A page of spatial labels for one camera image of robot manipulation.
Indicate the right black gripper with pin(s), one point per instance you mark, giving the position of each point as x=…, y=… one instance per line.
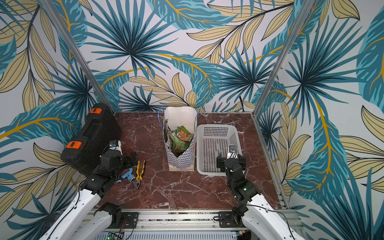
x=220, y=162

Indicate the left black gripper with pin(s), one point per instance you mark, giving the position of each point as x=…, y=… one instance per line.
x=129, y=164

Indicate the white plastic basket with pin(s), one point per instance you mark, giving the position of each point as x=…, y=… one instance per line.
x=215, y=140

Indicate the green orange packet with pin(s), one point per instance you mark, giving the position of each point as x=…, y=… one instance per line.
x=179, y=150

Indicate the blue checkered paper bag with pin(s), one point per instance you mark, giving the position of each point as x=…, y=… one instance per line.
x=174, y=117

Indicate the dark green red packet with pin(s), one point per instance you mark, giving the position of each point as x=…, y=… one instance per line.
x=167, y=138

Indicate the green packet with barcode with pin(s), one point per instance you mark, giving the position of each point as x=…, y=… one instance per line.
x=176, y=142

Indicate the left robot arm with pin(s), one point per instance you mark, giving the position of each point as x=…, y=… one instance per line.
x=95, y=186

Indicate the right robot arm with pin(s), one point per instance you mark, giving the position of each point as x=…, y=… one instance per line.
x=253, y=210

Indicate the blue glue gun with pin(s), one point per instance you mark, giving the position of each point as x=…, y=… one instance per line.
x=128, y=175

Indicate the yellow black pliers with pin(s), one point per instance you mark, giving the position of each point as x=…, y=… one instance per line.
x=140, y=169

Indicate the black tool case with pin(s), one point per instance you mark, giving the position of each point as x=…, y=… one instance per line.
x=83, y=151

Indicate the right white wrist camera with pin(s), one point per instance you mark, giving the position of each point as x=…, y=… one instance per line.
x=232, y=152

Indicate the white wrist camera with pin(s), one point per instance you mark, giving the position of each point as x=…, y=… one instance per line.
x=115, y=146
x=232, y=152

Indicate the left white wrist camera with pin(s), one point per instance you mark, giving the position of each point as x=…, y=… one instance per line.
x=115, y=146

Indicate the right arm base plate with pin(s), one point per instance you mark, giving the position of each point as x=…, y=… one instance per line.
x=228, y=220

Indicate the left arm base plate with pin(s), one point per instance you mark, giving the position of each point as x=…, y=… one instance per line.
x=124, y=220

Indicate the aluminium rail frame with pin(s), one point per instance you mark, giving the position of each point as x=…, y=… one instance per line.
x=176, y=225

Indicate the right metal corner post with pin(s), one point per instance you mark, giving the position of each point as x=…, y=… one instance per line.
x=299, y=21

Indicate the metal corner post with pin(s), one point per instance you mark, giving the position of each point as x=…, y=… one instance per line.
x=299, y=21
x=59, y=23

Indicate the left metal corner post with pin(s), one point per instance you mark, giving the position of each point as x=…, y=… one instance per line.
x=59, y=23

